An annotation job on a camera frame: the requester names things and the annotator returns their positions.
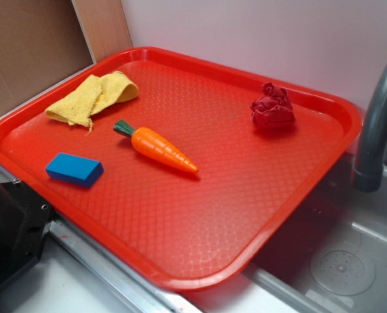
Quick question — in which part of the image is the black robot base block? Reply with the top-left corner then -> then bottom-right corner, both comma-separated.
0,182 -> 53,291

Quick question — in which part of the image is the orange toy carrot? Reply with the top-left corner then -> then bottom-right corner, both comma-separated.
114,120 -> 199,174

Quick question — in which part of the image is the red plastic tray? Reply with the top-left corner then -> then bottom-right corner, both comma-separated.
0,48 -> 362,291

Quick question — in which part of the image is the red crumpled toy vegetable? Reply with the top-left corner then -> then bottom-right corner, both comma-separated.
250,82 -> 296,130

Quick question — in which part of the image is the blue rectangular block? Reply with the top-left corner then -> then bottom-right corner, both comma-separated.
46,153 -> 104,188

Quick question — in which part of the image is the yellow folded cloth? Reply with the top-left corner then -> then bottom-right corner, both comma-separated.
45,71 -> 139,130

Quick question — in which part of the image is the grey toy faucet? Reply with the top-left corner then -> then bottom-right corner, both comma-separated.
352,65 -> 387,192

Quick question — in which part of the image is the grey toy sink basin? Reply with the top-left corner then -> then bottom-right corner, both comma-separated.
245,156 -> 387,313

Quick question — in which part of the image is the brown cardboard panel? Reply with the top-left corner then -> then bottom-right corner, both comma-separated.
0,1 -> 132,117

